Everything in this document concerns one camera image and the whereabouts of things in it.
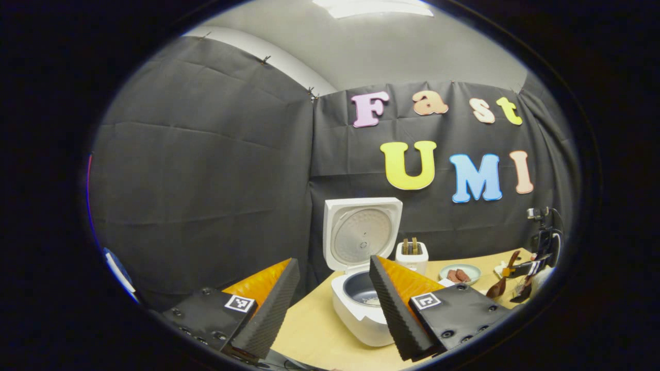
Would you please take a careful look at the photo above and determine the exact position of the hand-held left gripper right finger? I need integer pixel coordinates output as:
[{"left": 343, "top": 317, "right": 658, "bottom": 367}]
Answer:
[{"left": 369, "top": 255, "right": 516, "bottom": 362}]

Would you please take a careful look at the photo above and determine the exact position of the white rice cooker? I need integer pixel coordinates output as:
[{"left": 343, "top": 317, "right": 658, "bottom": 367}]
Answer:
[{"left": 323, "top": 197, "right": 404, "bottom": 347}]

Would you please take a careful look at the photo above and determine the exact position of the blue white object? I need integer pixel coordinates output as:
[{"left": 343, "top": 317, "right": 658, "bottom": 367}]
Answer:
[{"left": 102, "top": 247, "right": 140, "bottom": 305}]

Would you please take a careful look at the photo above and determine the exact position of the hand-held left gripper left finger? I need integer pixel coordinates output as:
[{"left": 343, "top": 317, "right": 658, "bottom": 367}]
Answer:
[{"left": 160, "top": 258, "right": 301, "bottom": 360}]

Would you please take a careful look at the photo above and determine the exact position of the black backdrop cloth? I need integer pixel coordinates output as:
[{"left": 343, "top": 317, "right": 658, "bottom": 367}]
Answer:
[{"left": 88, "top": 35, "right": 581, "bottom": 310}]

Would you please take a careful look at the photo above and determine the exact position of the pale green plate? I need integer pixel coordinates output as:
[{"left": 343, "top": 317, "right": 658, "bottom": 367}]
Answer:
[{"left": 439, "top": 264, "right": 482, "bottom": 285}]

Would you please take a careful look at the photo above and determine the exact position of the ceiling light panel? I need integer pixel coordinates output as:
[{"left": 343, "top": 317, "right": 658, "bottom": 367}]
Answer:
[{"left": 312, "top": 0, "right": 435, "bottom": 19}]

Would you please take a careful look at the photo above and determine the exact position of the white toaster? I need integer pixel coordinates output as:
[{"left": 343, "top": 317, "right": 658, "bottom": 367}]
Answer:
[{"left": 395, "top": 241, "right": 429, "bottom": 275}]

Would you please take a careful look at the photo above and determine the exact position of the brown wooden spoon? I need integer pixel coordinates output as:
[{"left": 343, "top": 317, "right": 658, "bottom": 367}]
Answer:
[{"left": 486, "top": 250, "right": 521, "bottom": 299}]

